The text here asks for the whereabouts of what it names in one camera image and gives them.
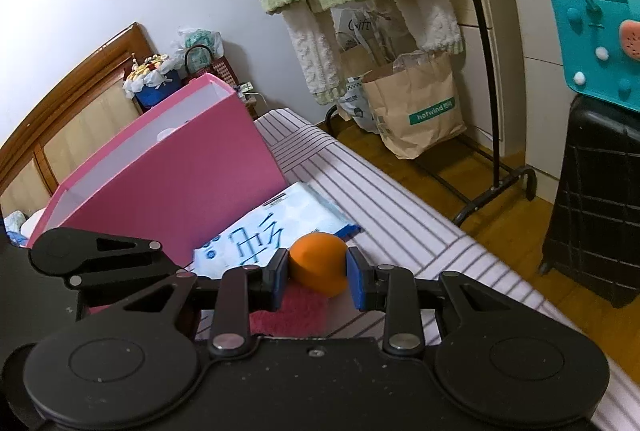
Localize teal felt handbag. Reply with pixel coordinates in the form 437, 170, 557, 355
550, 0, 640, 113

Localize flower bouquet blue box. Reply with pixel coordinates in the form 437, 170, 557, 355
122, 52, 182, 110

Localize pink fluffy ball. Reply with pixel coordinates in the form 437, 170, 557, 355
249, 283, 328, 337

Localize blue white cloth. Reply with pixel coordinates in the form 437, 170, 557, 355
2, 210, 30, 246

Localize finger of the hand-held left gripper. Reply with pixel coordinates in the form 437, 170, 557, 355
64, 233, 196, 291

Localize white power strip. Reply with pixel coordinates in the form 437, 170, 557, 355
234, 81, 267, 113

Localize wooden headboard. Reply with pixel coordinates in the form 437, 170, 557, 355
0, 22, 157, 218

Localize green white plastic bag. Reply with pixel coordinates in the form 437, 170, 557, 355
171, 27, 224, 63

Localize black clothes rack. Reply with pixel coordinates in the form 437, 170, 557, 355
325, 0, 537, 228

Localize brown paper bag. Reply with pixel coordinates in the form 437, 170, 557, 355
360, 51, 469, 160

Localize dark red basket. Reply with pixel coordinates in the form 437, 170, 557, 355
182, 45, 237, 87

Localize white printed plastic bag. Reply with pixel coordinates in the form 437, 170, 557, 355
337, 75, 383, 135

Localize striped bed sheet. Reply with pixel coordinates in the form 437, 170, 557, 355
190, 108, 640, 431

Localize black suitcase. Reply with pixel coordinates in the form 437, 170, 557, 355
539, 94, 640, 309

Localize pink storage box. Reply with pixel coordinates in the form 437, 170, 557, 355
27, 74, 286, 262

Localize white plastic gift bag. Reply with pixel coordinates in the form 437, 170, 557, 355
330, 5, 416, 64

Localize orange sponge ball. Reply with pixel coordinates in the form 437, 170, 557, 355
289, 232, 349, 297

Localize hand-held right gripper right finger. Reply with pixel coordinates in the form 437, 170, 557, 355
347, 247, 505, 357

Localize cream fleece pajama pants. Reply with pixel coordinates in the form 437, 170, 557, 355
282, 0, 467, 106

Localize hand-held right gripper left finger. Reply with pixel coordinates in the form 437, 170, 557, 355
122, 250, 292, 358

